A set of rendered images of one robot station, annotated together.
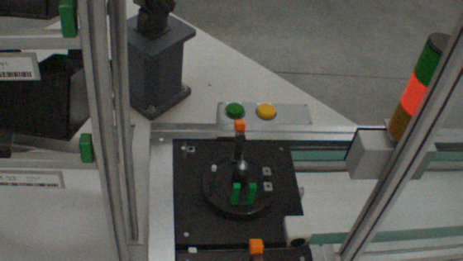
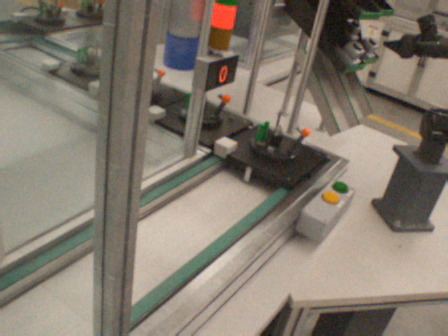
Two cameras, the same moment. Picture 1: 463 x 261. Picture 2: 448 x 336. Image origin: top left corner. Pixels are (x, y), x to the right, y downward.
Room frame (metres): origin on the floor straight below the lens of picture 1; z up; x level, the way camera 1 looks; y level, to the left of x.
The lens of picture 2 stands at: (1.21, -0.99, 1.55)
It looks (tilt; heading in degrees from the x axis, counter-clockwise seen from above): 31 degrees down; 130
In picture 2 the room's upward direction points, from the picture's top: 12 degrees clockwise
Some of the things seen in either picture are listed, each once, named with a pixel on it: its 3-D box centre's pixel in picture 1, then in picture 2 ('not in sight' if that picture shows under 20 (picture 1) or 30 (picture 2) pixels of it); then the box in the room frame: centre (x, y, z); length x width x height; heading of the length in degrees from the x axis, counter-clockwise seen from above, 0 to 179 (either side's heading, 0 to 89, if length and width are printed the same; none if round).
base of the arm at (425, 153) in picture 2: (152, 18); (431, 148); (0.89, 0.23, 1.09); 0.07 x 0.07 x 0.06; 58
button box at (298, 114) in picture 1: (264, 121); (326, 208); (0.78, -0.06, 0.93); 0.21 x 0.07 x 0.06; 102
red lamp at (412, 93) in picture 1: (423, 92); (223, 15); (0.48, -0.23, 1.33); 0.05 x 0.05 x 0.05
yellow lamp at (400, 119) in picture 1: (410, 119); (219, 36); (0.48, -0.23, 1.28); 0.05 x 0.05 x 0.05
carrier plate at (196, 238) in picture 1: (236, 192); (272, 154); (0.55, -0.02, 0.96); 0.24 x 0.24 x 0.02; 12
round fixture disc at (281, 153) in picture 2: (238, 185); (274, 148); (0.55, -0.02, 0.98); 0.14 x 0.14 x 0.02
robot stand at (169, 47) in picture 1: (152, 63); (414, 188); (0.89, 0.22, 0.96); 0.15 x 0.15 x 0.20; 58
